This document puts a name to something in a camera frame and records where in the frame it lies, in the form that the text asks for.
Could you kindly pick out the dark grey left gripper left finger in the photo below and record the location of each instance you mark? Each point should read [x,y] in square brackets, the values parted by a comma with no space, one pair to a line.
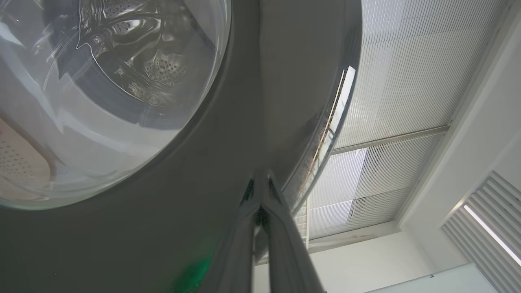
[236,252]

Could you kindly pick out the white slatted window blind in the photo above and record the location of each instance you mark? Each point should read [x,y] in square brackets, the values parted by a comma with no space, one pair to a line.
[407,61]

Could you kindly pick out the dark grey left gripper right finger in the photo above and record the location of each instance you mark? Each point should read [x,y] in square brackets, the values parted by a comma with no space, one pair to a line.
[289,260]

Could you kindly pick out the white louvred wall vent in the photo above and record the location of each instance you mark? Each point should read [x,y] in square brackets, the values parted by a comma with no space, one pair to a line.
[488,219]

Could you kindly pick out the cream perforated laundry basket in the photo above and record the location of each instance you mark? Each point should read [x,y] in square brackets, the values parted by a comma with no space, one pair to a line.
[20,162]

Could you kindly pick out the round grey glass washer door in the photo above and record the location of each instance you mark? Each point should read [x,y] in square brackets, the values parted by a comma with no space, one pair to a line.
[203,183]

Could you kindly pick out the perforated steel washer drum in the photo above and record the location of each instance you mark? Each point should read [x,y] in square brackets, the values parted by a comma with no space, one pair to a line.
[163,69]

